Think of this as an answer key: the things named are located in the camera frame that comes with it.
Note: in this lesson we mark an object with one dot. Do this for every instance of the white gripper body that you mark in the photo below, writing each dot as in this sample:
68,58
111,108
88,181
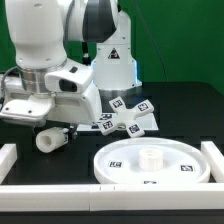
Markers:
21,107

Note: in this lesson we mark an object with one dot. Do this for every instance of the white round table top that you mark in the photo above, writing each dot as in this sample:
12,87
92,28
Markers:
150,160

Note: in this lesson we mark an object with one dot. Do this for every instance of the white cross-shaped table base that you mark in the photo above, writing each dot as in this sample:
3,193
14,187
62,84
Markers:
126,117

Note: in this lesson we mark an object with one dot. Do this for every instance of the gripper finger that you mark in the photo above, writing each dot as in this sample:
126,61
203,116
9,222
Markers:
73,131

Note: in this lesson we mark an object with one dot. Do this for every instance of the white left fence bar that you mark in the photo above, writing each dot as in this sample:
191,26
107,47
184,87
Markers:
8,156

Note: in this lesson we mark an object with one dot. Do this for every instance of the white front fence bar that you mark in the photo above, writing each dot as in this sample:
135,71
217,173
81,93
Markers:
96,197

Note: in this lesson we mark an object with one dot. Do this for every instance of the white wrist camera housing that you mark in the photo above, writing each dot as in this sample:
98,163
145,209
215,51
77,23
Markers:
73,77

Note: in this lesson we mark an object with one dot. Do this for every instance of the white right fence bar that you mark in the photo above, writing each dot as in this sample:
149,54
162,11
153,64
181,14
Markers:
215,159

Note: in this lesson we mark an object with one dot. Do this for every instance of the white fence bar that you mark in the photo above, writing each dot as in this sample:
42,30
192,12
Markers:
96,197
8,156
215,159

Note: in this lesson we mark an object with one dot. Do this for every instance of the white marker sheet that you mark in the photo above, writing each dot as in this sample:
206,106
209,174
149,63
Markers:
147,123

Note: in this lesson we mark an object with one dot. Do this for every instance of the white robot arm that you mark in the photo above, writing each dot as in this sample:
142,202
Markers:
67,53

